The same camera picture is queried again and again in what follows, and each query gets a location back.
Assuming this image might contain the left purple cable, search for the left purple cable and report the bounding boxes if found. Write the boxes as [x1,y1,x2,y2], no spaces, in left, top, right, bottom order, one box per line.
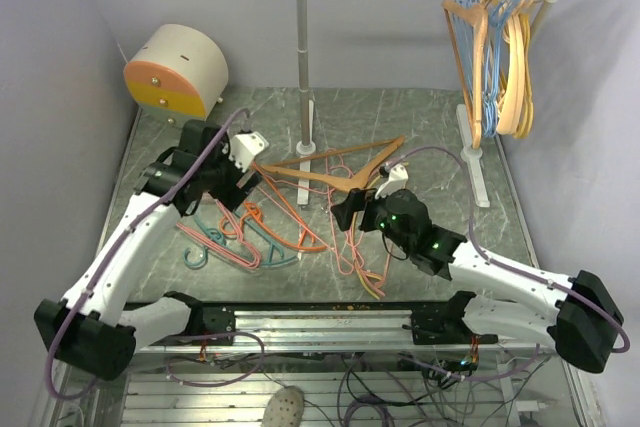
[44,107,251,401]

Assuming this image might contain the orange plastic hanger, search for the orange plastic hanger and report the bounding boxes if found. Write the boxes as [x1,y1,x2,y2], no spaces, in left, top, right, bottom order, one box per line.
[250,162,330,253]

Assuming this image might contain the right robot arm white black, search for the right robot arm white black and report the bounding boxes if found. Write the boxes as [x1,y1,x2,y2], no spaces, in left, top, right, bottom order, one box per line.
[330,189,623,374]

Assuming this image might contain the hung blue hangers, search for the hung blue hangers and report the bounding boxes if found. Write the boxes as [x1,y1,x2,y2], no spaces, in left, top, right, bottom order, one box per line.
[455,0,509,140]

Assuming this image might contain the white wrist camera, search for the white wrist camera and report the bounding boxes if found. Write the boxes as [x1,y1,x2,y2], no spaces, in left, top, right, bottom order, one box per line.
[229,132,269,172]
[375,163,409,199]

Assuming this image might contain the hung beige hangers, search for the hung beige hangers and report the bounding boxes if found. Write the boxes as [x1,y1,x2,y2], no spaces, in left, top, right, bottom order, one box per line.
[495,0,536,138]

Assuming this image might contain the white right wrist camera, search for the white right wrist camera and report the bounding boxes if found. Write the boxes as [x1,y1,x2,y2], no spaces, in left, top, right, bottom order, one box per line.
[375,163,409,199]

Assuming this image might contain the brown wooden hanger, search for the brown wooden hanger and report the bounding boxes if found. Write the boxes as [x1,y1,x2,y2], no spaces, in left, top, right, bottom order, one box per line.
[259,135,406,193]

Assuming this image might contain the hung yellow hangers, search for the hung yellow hangers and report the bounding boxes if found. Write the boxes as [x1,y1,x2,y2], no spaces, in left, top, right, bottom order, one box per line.
[497,13,534,139]

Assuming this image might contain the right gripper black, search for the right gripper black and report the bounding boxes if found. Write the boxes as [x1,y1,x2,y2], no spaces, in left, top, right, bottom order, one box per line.
[331,181,413,253]

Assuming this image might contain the metal clothes rack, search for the metal clothes rack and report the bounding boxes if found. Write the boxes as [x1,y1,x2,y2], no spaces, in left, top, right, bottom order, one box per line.
[291,0,575,208]

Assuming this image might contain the white perforated shoe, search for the white perforated shoe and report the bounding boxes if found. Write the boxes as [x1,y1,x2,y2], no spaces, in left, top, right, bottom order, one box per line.
[261,386,305,427]

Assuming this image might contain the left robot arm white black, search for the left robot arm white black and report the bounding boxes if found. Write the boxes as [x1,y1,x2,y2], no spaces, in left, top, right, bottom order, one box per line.
[34,120,269,381]

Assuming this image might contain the teal plastic hanger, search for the teal plastic hanger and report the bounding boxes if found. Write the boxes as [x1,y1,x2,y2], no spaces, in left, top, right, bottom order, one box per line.
[189,213,298,271]

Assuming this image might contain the aluminium mounting rail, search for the aluminium mounting rail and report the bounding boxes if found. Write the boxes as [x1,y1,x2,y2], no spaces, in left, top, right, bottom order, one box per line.
[141,297,554,354]

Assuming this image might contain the round beige drawer box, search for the round beige drawer box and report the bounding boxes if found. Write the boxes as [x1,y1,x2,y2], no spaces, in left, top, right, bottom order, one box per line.
[123,24,229,127]

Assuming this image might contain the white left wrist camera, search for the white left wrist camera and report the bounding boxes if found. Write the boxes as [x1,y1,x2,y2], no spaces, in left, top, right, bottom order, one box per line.
[229,132,269,172]

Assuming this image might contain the pink plastic curved hanger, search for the pink plastic curved hanger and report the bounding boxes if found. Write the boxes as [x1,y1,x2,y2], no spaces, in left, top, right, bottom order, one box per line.
[346,218,390,300]

